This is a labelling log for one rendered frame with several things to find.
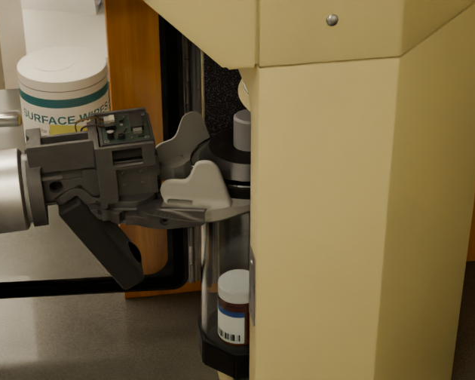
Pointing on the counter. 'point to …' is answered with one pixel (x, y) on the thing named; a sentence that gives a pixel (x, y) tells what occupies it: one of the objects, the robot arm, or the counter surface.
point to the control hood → (216, 28)
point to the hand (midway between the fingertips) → (246, 180)
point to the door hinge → (191, 70)
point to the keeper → (252, 285)
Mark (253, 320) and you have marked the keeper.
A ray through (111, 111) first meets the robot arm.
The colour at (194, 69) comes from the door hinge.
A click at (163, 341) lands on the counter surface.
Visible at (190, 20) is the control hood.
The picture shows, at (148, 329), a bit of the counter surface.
